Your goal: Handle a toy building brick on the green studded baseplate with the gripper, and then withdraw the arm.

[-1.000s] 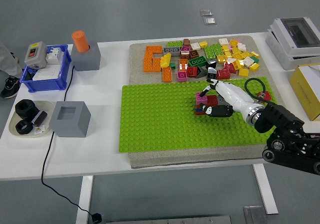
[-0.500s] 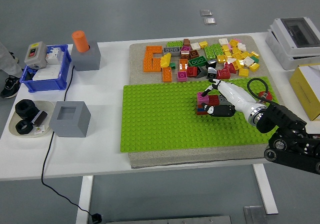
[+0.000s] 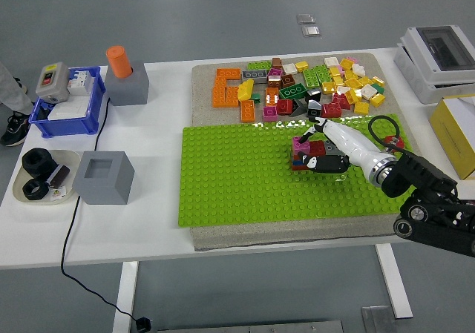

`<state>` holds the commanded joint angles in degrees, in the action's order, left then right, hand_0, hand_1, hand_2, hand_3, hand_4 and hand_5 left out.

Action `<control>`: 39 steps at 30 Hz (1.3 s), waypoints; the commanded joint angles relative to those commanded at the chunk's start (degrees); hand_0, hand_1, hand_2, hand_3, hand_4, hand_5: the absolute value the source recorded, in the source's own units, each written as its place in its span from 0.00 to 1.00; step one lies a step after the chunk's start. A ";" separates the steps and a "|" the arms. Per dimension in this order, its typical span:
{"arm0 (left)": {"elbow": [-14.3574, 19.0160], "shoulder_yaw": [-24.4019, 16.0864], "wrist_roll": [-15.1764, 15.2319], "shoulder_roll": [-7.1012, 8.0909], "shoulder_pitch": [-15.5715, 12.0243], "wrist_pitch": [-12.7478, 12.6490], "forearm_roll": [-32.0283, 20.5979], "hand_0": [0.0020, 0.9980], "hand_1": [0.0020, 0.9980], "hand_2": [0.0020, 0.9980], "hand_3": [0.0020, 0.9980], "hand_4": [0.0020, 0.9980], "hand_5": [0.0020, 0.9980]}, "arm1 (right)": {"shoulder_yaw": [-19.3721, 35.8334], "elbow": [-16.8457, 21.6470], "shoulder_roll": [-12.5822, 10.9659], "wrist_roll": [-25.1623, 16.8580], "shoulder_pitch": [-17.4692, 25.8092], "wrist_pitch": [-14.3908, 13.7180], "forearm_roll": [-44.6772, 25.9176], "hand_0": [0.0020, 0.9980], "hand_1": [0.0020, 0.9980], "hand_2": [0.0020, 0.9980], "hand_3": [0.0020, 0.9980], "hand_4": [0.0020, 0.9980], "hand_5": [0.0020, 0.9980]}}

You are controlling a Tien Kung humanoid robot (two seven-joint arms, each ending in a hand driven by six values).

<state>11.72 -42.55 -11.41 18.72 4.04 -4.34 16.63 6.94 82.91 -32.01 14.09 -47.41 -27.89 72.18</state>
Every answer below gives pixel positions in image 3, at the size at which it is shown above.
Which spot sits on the black part in bin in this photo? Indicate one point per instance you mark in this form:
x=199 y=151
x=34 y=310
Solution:
x=44 y=112

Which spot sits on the yellow sloped toy brick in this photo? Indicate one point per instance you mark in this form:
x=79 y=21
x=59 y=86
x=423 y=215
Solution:
x=245 y=90

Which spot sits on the long grey metal plate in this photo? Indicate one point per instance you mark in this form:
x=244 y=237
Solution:
x=259 y=327

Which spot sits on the white junction box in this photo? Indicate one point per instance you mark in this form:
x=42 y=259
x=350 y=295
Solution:
x=408 y=69

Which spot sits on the magenta toy brick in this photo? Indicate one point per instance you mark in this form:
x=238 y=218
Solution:
x=270 y=113
x=301 y=145

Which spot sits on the square grey metal plate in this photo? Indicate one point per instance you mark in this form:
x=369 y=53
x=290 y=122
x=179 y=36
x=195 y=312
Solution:
x=375 y=322

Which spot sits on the large black nut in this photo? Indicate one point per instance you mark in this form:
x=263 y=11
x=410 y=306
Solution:
x=46 y=164

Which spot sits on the dark green brick with circles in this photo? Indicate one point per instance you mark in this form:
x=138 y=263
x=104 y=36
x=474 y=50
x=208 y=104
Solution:
x=293 y=91

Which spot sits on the grey cube with square hole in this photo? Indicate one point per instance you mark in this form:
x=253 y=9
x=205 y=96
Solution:
x=100 y=190

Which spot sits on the white toy brick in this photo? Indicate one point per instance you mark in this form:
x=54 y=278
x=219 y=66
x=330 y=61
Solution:
x=289 y=68
x=358 y=69
x=343 y=89
x=331 y=61
x=369 y=91

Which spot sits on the white flat switch panel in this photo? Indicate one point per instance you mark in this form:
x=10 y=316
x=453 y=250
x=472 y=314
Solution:
x=70 y=109

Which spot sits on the dark brown toy brick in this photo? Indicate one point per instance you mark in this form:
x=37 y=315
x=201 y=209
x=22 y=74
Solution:
x=288 y=81

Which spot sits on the pink toy brick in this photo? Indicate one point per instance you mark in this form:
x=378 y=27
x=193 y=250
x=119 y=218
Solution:
x=341 y=69
x=352 y=59

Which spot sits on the magenta brick with white face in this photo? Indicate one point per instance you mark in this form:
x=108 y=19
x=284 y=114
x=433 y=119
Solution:
x=275 y=73

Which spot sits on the green studded baseplate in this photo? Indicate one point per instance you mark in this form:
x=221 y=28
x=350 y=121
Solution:
x=241 y=184

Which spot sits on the grey push-button switch box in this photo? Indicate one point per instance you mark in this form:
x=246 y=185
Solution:
x=52 y=84

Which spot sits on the grey-brown foam mat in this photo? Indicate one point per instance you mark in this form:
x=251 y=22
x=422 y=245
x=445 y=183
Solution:
x=202 y=88

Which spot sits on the grey brick with circles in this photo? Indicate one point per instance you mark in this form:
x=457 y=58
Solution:
x=255 y=74

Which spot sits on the dark grey sloped brick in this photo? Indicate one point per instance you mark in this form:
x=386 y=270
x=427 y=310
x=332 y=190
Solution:
x=297 y=108

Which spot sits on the white warning label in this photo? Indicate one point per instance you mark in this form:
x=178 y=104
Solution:
x=58 y=196

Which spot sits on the long grey studded brick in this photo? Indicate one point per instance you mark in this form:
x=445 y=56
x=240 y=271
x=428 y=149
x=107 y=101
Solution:
x=330 y=147

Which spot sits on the white circuit breaker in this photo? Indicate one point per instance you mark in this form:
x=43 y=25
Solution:
x=79 y=82

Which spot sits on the orange toy brick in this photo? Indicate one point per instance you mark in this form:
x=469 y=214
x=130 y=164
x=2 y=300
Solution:
x=247 y=111
x=228 y=74
x=271 y=96
x=232 y=96
x=219 y=93

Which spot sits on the blue plastic bin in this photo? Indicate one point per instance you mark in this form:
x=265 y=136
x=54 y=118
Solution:
x=67 y=125

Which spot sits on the yellow cardboard box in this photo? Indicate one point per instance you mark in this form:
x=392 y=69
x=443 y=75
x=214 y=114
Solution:
x=452 y=140

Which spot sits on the white table leg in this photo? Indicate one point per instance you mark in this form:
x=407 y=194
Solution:
x=125 y=296
x=395 y=285

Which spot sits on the orange cylinder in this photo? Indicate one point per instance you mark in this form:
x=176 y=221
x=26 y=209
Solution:
x=118 y=62

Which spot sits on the grey block with round hole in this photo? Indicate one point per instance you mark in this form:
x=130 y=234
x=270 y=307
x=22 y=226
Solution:
x=130 y=90

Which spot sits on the small black nut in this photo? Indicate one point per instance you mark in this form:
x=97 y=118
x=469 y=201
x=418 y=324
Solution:
x=44 y=192

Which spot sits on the beige tray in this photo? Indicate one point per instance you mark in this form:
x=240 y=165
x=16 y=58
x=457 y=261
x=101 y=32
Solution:
x=71 y=157

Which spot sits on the dark brown roll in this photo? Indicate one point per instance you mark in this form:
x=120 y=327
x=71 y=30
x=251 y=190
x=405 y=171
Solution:
x=59 y=175

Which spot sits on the person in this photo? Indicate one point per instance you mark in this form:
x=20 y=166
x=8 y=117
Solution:
x=11 y=88

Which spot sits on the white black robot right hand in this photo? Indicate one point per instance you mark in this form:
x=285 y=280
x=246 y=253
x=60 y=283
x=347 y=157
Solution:
x=352 y=144

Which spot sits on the metal floor plate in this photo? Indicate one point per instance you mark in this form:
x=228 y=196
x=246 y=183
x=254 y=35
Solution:
x=305 y=19
x=310 y=30

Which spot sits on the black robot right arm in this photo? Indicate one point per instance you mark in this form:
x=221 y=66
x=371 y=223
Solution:
x=419 y=173

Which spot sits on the lime green toy brick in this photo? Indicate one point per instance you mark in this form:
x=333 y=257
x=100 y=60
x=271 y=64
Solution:
x=323 y=73
x=310 y=78
x=259 y=65

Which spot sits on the small green toy brick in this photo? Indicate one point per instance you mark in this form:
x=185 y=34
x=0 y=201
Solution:
x=256 y=96
x=379 y=88

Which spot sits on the black brick with silver face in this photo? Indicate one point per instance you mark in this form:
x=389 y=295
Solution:
x=314 y=108
x=313 y=95

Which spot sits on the black plug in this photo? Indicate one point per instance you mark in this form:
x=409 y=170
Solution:
x=143 y=323

